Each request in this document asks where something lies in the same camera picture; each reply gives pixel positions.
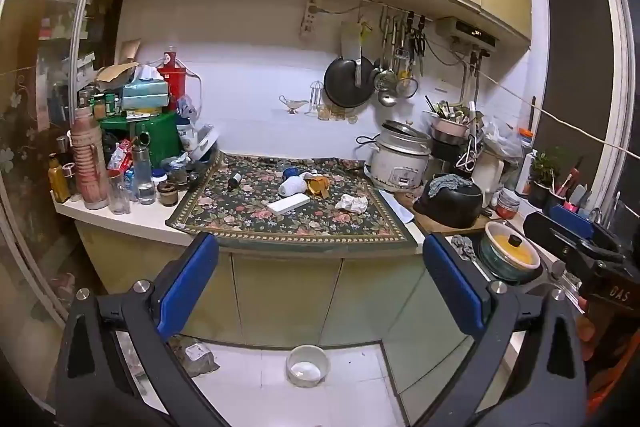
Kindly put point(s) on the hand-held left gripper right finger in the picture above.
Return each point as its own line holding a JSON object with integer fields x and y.
{"x": 454, "y": 282}

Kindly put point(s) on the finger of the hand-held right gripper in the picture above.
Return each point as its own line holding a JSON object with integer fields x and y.
{"x": 570, "y": 217}
{"x": 547, "y": 234}

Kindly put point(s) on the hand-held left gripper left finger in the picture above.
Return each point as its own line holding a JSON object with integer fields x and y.
{"x": 191, "y": 284}

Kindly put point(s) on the person's right forearm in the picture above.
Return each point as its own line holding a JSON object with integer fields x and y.
{"x": 612, "y": 362}

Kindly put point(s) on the cup with toothbrushes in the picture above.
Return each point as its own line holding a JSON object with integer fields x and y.
{"x": 565, "y": 197}

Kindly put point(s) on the green pot yellow lid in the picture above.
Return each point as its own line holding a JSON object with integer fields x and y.
{"x": 520, "y": 252}

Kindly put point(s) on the grey rag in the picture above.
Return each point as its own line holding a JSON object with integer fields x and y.
{"x": 465, "y": 247}

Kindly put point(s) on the potted plant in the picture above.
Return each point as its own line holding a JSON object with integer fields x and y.
{"x": 542, "y": 167}

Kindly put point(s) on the crumpled plastic bag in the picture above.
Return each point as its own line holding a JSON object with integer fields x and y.
{"x": 200, "y": 356}

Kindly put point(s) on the black pot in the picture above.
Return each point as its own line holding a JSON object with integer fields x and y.
{"x": 450, "y": 209}

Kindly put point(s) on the floral patterned mat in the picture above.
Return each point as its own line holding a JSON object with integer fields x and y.
{"x": 240, "y": 217}

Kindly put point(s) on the white kettle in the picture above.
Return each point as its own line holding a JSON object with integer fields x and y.
{"x": 487, "y": 172}

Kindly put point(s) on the dark glass jar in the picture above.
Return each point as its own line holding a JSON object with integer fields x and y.
{"x": 167, "y": 196}

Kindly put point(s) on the kitchen knife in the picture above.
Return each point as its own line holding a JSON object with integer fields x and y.
{"x": 396, "y": 208}

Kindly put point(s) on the pale base cabinets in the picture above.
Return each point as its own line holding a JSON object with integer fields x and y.
{"x": 285, "y": 292}

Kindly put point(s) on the wooden cutting board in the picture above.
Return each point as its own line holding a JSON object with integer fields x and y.
{"x": 406, "y": 199}

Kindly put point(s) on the grey cloth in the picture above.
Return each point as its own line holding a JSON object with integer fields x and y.
{"x": 447, "y": 182}

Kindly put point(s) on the clear plastic bag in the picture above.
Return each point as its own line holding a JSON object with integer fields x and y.
{"x": 502, "y": 139}

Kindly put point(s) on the small dark bottle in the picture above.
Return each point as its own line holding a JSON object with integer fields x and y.
{"x": 233, "y": 183}

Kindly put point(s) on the blue lid jar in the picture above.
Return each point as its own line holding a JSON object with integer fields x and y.
{"x": 159, "y": 177}

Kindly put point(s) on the drinking glass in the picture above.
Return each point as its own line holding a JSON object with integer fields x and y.
{"x": 119, "y": 197}

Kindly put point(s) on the clear glass bottle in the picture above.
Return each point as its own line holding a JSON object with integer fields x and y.
{"x": 145, "y": 179}

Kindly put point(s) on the white rectangular box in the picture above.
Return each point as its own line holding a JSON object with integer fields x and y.
{"x": 287, "y": 204}

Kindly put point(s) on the crumpled white tissue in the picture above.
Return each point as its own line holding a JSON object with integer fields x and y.
{"x": 351, "y": 204}

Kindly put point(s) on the white rice cooker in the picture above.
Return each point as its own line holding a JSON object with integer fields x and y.
{"x": 397, "y": 162}

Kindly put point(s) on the white plastic tray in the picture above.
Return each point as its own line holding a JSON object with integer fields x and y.
{"x": 205, "y": 142}

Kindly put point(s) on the white ceramic bowl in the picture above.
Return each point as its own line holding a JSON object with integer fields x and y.
{"x": 306, "y": 369}

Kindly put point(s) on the pink pot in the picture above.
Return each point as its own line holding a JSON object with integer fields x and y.
{"x": 447, "y": 131}

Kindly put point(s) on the red snack packet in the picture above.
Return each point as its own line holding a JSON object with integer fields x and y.
{"x": 120, "y": 157}

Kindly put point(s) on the white plastic bottle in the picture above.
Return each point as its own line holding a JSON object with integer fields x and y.
{"x": 187, "y": 137}

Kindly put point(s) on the blue and white cup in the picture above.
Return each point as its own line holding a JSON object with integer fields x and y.
{"x": 290, "y": 173}

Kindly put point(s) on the pink ribbed thermos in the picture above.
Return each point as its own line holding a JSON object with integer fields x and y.
{"x": 90, "y": 167}

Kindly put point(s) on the green metal box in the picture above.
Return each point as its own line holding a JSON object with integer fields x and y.
{"x": 150, "y": 132}

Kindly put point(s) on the bunch of kitchen utensils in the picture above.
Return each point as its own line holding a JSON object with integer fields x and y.
{"x": 450, "y": 109}

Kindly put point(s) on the dark window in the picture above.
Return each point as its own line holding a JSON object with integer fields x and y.
{"x": 580, "y": 57}

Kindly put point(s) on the amber oil bottle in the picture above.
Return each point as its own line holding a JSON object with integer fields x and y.
{"x": 59, "y": 182}

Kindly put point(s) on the teal tissue box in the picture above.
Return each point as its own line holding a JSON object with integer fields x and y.
{"x": 145, "y": 94}

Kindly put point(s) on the metal ladle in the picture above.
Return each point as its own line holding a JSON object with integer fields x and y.
{"x": 387, "y": 98}

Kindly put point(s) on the green lid spice jar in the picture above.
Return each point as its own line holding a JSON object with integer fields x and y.
{"x": 112, "y": 105}

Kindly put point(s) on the brown spice jar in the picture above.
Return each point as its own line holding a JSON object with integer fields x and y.
{"x": 99, "y": 107}

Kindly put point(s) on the red container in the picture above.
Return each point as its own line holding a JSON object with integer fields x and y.
{"x": 174, "y": 82}

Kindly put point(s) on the amber glass jar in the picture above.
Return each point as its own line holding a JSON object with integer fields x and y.
{"x": 335, "y": 113}

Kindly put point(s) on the white gravy boat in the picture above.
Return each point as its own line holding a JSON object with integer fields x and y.
{"x": 294, "y": 105}

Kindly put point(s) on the metal strainer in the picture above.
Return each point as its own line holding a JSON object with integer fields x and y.
{"x": 385, "y": 79}

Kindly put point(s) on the floral glass door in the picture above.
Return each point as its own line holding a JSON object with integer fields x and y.
{"x": 30, "y": 132}

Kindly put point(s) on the metal whisk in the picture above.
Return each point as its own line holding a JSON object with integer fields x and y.
{"x": 316, "y": 99}

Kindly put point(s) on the brown cardboard piece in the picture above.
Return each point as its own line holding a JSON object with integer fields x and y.
{"x": 115, "y": 74}

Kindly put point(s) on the black wok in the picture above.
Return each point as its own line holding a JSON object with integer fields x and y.
{"x": 340, "y": 82}

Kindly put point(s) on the black scissors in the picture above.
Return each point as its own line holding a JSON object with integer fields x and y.
{"x": 417, "y": 42}

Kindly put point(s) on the metal cleaver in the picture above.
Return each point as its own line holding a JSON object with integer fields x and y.
{"x": 351, "y": 42}

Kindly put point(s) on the white power strip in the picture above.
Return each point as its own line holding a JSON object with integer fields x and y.
{"x": 310, "y": 14}

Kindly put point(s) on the grey wall appliance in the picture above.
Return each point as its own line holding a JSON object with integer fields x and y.
{"x": 465, "y": 29}

